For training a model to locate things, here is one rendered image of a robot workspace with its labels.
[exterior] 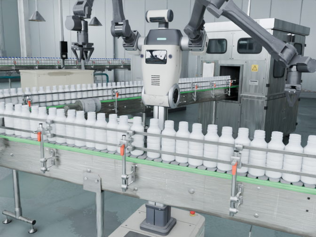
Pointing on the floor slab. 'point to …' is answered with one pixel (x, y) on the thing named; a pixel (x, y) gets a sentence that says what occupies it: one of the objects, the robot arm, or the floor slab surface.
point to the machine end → (251, 79)
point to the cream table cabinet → (55, 78)
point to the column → (24, 28)
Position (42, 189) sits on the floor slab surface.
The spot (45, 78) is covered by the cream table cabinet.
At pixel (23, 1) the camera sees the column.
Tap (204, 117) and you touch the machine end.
